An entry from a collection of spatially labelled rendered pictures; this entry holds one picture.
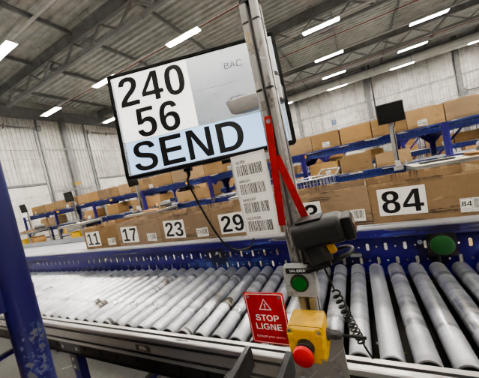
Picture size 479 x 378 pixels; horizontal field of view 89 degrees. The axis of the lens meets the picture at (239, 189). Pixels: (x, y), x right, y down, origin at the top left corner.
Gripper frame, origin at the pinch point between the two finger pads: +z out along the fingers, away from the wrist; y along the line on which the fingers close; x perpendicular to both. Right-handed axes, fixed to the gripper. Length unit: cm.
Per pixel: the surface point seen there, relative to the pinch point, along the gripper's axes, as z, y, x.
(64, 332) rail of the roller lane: 27, 104, 24
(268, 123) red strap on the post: 26.5, 0.6, -34.5
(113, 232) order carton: 87, 144, -4
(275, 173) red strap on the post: 26.5, 1.4, -23.7
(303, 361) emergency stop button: 16.0, -0.1, 11.0
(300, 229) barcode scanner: 20.7, -3.2, -12.5
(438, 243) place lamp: 79, -35, 13
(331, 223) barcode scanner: 20.6, -8.8, -13.1
